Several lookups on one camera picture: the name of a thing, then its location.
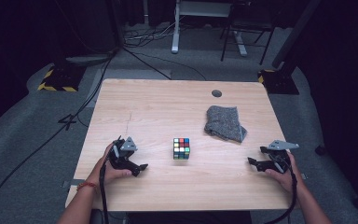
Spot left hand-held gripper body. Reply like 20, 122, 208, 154
109, 135, 139, 177

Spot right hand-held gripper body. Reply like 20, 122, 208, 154
261, 139, 300, 175

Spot multicoloured puzzle cube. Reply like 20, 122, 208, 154
172, 137, 191, 161

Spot grey fuzzy cloth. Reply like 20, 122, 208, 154
203, 105, 248, 144

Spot person's right hand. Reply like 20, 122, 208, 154
264, 151, 306, 194

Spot black caster wheel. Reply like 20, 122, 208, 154
314, 144, 327, 157

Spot black stand base yellow stripes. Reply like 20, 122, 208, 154
37, 63, 87, 93
257, 68, 300, 95

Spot person's dark clothing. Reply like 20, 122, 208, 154
126, 210, 254, 224

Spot slanted dark stand pole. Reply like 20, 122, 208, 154
271, 0, 323, 70

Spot black chair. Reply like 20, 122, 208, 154
220, 0, 276, 66

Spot right hand-held gripper black cable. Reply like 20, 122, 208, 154
264, 158, 298, 224

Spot hand-held gripper black cable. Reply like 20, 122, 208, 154
98, 155, 111, 224
264, 158, 298, 224

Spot left hand-held gripper black cable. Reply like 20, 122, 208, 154
98, 155, 111, 224

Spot red bracelet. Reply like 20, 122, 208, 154
76, 181, 98, 191

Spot long black floor cable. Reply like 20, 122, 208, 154
0, 50, 117, 222

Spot thin black floor cable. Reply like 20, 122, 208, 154
122, 47, 208, 82

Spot bundle of floor cables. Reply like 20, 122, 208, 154
123, 21, 186, 49

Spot white desk frame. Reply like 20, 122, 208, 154
171, 0, 248, 57

